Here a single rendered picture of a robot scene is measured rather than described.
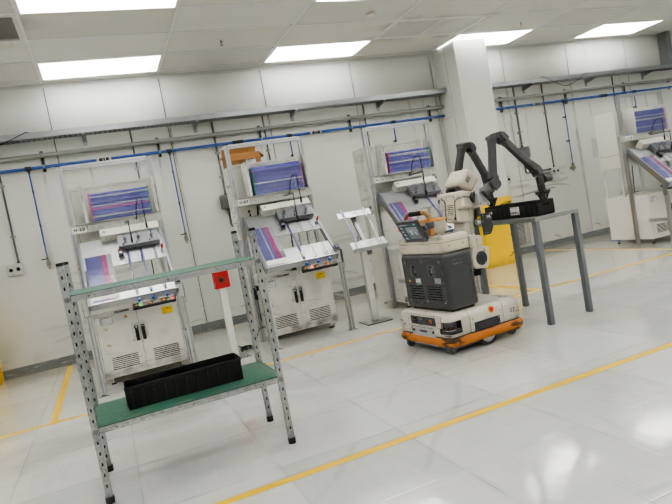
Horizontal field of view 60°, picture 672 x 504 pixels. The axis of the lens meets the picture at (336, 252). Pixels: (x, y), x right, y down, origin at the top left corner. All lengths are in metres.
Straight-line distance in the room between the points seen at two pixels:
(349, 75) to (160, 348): 4.31
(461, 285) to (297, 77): 4.26
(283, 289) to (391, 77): 3.71
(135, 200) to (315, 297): 1.86
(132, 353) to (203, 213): 2.27
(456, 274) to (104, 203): 3.06
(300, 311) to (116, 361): 1.67
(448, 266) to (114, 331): 2.86
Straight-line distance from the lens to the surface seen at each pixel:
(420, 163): 6.33
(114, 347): 5.35
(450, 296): 4.08
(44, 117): 7.11
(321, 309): 5.66
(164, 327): 5.35
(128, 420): 2.91
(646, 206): 8.25
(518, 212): 4.74
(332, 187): 7.49
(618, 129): 8.47
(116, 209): 5.44
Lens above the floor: 1.10
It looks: 4 degrees down
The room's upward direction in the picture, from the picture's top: 10 degrees counter-clockwise
